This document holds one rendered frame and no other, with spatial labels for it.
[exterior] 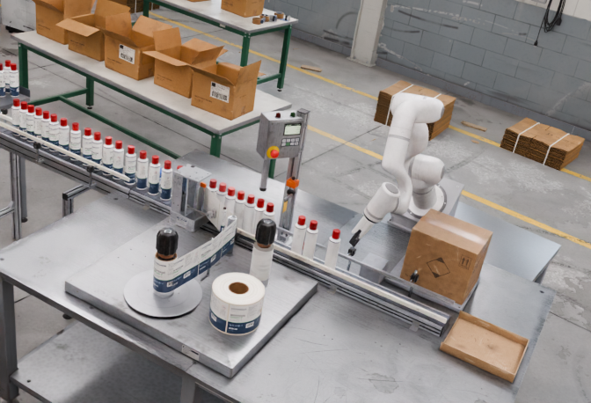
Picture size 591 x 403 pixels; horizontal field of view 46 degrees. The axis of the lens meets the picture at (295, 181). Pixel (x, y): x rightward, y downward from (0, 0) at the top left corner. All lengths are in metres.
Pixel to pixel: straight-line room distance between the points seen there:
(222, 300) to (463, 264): 1.07
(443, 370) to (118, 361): 1.56
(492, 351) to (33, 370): 2.04
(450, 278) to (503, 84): 5.38
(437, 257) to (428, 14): 5.72
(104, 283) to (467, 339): 1.49
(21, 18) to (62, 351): 5.39
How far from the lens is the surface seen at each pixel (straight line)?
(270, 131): 3.02
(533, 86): 8.24
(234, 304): 2.63
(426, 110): 2.97
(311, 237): 3.08
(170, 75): 5.07
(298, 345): 2.80
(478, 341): 3.07
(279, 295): 2.94
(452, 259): 3.11
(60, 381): 3.48
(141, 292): 2.87
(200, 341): 2.67
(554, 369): 4.52
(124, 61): 5.29
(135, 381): 3.47
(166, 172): 3.42
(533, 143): 7.19
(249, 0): 7.16
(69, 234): 3.32
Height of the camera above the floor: 2.63
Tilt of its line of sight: 27 degrees down
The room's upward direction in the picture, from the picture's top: 9 degrees clockwise
